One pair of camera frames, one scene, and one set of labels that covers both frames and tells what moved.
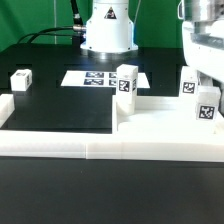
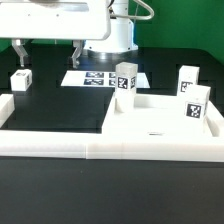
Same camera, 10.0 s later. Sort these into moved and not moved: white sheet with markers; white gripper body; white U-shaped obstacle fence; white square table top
Moved: white gripper body; white square table top
Not moved: white U-shaped obstacle fence; white sheet with markers
